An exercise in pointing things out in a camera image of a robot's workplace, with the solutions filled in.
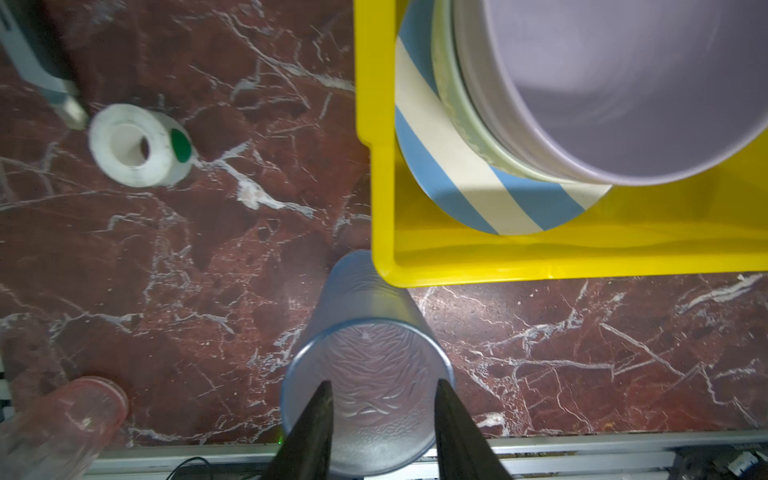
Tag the lilac bowl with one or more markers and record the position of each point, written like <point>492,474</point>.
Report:
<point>630,93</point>

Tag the grey folding knife tool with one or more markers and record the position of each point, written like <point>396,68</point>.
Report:
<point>30,40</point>

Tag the yellow plastic bin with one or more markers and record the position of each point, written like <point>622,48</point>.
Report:
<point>713,222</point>

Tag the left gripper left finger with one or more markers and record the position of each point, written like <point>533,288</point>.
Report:
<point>306,452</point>

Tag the grey translucent cup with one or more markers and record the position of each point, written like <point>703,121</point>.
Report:
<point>372,342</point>

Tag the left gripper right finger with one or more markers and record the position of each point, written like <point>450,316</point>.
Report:
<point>462,451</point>

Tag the pink translucent cup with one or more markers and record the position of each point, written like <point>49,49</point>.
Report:
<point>62,433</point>

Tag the white tape roll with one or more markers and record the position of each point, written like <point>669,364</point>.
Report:
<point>140,148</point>

